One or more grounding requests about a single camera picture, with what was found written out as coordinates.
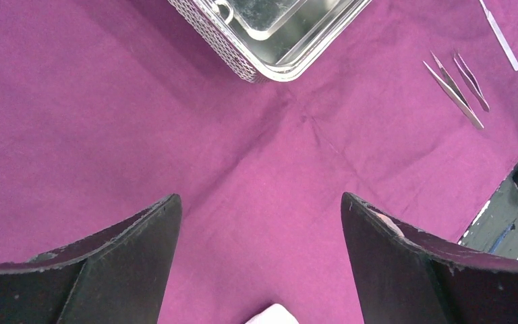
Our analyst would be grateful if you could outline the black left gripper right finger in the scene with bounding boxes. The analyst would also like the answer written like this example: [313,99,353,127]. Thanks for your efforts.
[341,192,518,323]

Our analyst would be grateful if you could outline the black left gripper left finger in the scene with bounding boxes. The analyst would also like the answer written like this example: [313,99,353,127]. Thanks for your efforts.
[0,194,182,323]

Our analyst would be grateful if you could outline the white gauze wad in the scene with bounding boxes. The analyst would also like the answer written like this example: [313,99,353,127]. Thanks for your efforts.
[246,304,299,324]

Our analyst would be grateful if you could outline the purple cloth wrap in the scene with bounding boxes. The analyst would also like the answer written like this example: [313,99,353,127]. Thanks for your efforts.
[0,1,518,323]

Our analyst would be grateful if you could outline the steel needle holder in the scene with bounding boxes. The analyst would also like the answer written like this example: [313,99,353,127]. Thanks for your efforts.
[422,51,484,130]

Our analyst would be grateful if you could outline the steel forceps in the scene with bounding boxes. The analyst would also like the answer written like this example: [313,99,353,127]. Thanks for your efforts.
[478,0,518,72]

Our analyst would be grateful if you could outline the metal mesh instrument tray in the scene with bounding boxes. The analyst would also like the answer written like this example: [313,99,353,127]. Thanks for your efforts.
[170,0,371,83]

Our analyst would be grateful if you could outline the thin curved steel tweezers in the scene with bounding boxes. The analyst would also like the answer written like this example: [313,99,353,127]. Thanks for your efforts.
[453,51,490,112]

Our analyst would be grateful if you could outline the steel left inner pan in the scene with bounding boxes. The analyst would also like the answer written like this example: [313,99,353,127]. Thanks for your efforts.
[210,0,365,66]

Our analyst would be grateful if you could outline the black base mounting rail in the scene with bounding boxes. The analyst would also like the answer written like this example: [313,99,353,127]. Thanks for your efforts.
[458,162,518,260]

